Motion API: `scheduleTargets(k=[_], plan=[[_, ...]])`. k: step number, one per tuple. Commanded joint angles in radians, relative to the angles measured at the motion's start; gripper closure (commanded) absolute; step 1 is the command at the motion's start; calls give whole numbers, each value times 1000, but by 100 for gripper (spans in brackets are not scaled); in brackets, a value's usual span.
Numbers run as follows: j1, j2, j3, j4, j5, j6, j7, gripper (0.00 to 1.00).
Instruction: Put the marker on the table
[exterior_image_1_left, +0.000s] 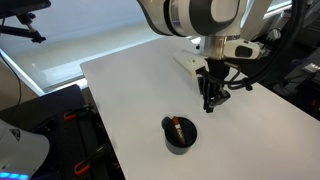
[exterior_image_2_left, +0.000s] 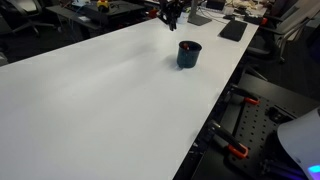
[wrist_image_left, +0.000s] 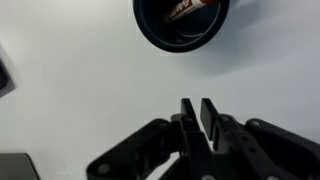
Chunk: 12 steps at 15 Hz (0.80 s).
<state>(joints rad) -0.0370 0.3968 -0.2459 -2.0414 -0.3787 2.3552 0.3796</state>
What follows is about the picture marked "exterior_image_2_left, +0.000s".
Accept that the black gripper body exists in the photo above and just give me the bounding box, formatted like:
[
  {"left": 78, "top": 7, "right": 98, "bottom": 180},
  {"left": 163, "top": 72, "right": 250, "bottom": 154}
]
[{"left": 159, "top": 0, "right": 184, "bottom": 21}]

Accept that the dark teal mug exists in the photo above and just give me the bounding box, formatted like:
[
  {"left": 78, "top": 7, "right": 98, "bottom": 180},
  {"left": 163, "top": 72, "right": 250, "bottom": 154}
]
[{"left": 176, "top": 40, "right": 203, "bottom": 70}]

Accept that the small red object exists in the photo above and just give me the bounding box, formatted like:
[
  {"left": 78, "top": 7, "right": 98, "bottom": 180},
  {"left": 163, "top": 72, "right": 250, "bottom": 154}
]
[{"left": 148, "top": 8, "right": 161, "bottom": 20}]

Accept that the black keyboard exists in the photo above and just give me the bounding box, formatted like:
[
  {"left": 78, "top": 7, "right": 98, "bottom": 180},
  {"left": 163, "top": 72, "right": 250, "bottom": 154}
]
[{"left": 218, "top": 19, "right": 248, "bottom": 43}]

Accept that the yellow and red button box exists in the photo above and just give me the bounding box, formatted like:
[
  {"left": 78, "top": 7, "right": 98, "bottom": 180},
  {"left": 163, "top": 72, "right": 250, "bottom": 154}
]
[{"left": 96, "top": 0, "right": 111, "bottom": 13}]

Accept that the black background desk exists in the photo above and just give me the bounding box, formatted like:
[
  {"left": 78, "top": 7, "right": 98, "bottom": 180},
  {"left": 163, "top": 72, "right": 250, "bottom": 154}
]
[{"left": 46, "top": 0, "right": 146, "bottom": 34}]

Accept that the grey office chair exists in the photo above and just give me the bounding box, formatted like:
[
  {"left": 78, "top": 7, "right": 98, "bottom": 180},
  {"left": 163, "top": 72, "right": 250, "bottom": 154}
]
[{"left": 246, "top": 0, "right": 320, "bottom": 64}]

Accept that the black office chair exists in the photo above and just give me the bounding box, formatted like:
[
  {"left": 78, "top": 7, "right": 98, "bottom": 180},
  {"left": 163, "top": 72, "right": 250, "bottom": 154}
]
[{"left": 0, "top": 0, "right": 56, "bottom": 36}]

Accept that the white device with blue light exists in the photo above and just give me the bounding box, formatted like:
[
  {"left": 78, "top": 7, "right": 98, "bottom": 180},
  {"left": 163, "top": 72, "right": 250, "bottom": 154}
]
[{"left": 277, "top": 108, "right": 320, "bottom": 180}]

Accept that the orange-handled black clamp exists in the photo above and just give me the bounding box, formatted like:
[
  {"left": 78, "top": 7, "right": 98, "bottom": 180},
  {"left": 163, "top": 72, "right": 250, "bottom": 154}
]
[
  {"left": 229, "top": 84, "right": 260, "bottom": 106},
  {"left": 208, "top": 120, "right": 250, "bottom": 160}
]

